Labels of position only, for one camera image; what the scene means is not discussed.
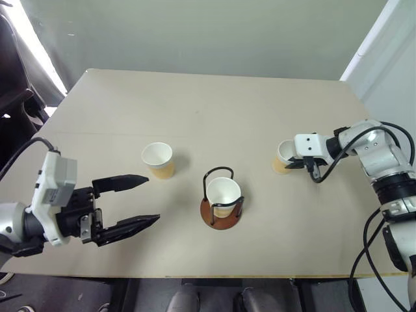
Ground black wire cup holder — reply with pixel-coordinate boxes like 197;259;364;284
199;166;246;230

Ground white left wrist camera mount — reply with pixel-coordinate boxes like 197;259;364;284
25;150;79;247

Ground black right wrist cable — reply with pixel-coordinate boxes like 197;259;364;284
304;121;416;185

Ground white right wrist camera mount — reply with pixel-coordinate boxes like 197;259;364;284
293;132;328;161

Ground paper cup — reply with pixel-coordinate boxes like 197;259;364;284
205;177;242;220
140;142;177;180
272;139;298;176

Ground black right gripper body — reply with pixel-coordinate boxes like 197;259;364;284
291;156;328;170

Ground white partition panel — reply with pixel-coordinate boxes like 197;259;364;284
339;0;416;127

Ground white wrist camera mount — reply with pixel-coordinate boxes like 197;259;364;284
25;150;79;247
293;132;328;161

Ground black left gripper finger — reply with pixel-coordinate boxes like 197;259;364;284
92;213;161;248
92;174;150;196

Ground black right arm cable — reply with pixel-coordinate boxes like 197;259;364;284
348;207;416;312

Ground black chair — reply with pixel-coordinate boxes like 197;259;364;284
0;9;70;173

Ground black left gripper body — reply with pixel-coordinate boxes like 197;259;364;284
55;186;105;244

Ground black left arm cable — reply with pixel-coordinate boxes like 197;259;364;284
0;136;61;183

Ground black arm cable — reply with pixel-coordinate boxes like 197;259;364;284
348;207;416;312
0;136;61;183

